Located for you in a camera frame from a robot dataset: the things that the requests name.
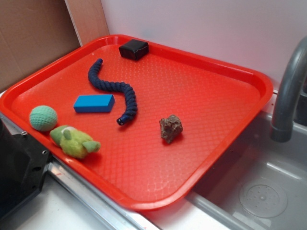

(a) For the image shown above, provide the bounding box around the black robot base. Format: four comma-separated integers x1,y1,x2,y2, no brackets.
0,122,51,220

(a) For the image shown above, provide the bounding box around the brown rough rock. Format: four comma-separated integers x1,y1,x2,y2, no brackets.
159,115,183,144

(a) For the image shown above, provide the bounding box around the red plastic tray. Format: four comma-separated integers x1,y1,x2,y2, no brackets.
0,35,273,211

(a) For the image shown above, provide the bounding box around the blue rectangular block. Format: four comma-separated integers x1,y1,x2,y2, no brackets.
73,94,115,113

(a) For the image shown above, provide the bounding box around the black rectangular block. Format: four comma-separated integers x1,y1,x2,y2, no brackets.
119,39,149,60

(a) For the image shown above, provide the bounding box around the green plush toy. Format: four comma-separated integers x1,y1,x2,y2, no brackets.
49,125,101,159

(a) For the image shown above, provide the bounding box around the green dimpled foam ball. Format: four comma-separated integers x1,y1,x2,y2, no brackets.
29,105,58,132

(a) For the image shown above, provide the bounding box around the grey toy sink basin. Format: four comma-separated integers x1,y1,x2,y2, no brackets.
188,95,307,230

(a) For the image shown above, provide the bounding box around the grey plastic faucet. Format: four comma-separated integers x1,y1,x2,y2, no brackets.
270,37,307,142

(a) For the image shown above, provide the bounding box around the brown cardboard panel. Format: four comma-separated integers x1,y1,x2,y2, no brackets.
0,0,109,92

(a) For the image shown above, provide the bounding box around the dark blue braided rope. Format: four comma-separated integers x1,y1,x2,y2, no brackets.
88,58,138,127

